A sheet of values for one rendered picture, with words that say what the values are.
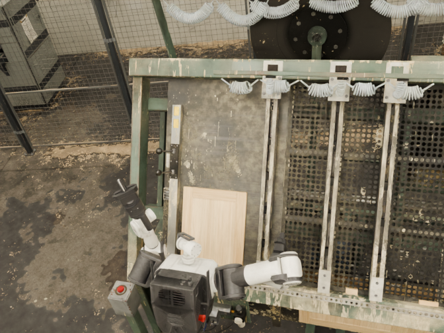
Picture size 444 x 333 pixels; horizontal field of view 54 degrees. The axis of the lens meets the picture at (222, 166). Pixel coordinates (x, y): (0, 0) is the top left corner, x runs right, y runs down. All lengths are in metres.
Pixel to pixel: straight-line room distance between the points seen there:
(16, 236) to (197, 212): 2.52
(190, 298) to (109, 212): 2.64
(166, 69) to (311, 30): 0.85
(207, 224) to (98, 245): 1.84
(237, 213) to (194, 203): 0.26
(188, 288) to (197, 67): 1.16
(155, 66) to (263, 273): 1.28
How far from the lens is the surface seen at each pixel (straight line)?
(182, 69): 2.41
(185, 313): 1.96
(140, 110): 2.55
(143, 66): 2.51
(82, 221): 4.46
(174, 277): 1.95
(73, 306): 3.85
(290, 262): 1.85
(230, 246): 2.48
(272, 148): 2.29
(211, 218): 2.48
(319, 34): 2.62
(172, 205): 2.52
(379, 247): 2.38
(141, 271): 2.11
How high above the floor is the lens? 2.95
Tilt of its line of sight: 40 degrees down
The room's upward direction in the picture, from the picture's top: 9 degrees counter-clockwise
